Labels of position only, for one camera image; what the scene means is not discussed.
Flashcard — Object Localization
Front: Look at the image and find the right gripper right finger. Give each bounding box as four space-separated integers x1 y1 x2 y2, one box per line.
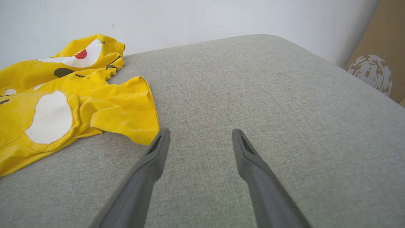
232 129 314 228

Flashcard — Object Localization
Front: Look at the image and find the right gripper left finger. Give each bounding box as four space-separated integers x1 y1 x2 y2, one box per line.
89 128 171 228

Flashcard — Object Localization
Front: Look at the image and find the yellow printed t-shirt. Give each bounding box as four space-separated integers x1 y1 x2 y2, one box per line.
0 34 160 178

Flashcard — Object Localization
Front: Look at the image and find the grey fabric sofa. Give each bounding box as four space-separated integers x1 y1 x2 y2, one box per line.
0 34 405 228

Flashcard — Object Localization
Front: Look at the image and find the brown cardboard board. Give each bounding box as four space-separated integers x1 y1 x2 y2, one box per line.
345 0 405 107

